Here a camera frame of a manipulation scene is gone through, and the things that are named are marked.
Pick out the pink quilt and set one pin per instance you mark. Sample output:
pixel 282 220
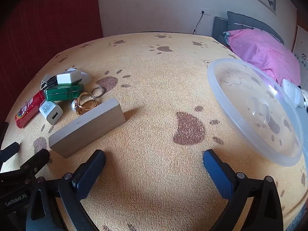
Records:
pixel 262 50

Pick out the white pillow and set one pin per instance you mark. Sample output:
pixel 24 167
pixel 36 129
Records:
pixel 297 96

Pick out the green bottle-shaped tin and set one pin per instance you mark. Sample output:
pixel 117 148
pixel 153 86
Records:
pixel 63 92

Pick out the white rectangular foam block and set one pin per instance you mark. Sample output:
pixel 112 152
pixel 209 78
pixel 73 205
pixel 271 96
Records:
pixel 84 75

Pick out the wall power socket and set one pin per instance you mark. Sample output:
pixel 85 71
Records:
pixel 206 12

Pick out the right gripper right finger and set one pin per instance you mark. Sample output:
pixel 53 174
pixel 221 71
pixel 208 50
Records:
pixel 265 212

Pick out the gold ring keychain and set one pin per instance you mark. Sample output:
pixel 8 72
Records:
pixel 87 100

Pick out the zebra striped triangular block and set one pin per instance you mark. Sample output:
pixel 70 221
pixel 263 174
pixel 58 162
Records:
pixel 48 81

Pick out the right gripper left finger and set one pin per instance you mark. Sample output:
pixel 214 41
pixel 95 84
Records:
pixel 74 187

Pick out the clear plastic bowl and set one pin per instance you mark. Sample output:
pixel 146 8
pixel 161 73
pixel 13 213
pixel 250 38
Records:
pixel 258 110

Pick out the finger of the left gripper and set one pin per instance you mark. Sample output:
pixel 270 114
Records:
pixel 30 168
pixel 9 151

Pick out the light wooden block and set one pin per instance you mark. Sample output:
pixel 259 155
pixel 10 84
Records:
pixel 87 128

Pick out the grey bed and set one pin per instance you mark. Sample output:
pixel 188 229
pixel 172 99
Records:
pixel 231 26

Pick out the white wardrobe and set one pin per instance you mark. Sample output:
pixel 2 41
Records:
pixel 300 51

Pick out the red curtain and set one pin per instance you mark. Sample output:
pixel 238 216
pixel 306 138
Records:
pixel 35 31

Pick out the white usb charger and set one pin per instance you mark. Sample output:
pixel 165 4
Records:
pixel 51 111

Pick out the yellow paw print blanket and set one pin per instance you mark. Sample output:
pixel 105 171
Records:
pixel 154 177

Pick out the red cylindrical can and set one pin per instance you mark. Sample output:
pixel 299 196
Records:
pixel 30 109

